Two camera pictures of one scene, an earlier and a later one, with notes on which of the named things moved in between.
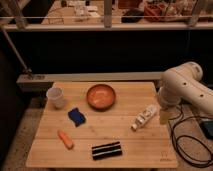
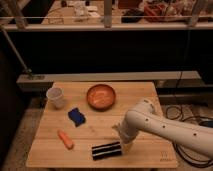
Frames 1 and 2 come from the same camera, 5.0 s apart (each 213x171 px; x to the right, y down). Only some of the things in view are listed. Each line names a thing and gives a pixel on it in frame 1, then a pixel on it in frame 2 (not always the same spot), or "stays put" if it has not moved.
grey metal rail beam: [45, 81] stays put
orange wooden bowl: [101, 97] stays put
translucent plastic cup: [55, 96] stays put
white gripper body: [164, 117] -> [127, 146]
